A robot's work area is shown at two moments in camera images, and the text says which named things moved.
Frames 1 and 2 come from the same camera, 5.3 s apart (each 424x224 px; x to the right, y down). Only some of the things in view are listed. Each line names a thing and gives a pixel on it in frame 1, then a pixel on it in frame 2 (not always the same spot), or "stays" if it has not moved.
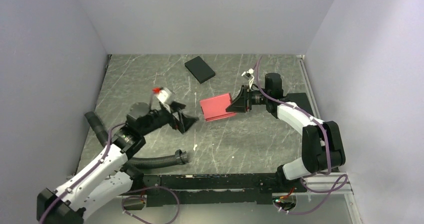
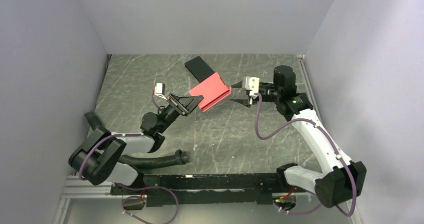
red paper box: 214,108 to 212,89
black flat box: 199,69 stays
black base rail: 165,190 stays
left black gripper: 184,122 to 184,105
